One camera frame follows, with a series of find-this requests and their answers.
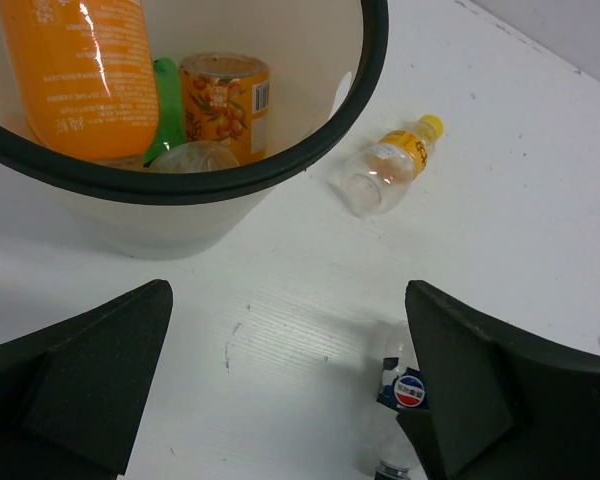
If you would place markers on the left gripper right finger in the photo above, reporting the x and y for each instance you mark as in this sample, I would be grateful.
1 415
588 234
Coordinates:
503 403

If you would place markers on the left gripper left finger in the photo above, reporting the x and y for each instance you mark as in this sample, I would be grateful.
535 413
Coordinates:
72 395

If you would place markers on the clear bottle black label front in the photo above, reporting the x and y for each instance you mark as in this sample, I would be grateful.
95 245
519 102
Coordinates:
401 388

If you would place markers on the clear bottle black label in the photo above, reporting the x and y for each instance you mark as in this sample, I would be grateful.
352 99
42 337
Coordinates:
194 157
401 388

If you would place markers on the clear bottle yellow label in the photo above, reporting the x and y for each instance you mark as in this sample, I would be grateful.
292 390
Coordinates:
375 180

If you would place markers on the green plastic bottle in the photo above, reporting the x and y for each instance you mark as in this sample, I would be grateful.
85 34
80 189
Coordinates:
170 132

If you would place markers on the orange juice bottle barcode label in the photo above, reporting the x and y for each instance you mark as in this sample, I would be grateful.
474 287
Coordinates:
85 76

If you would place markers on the orange juice bottle floral label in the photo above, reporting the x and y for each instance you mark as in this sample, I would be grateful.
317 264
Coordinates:
225 98

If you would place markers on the white bin with black rim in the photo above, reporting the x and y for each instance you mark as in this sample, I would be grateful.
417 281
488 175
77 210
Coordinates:
325 59

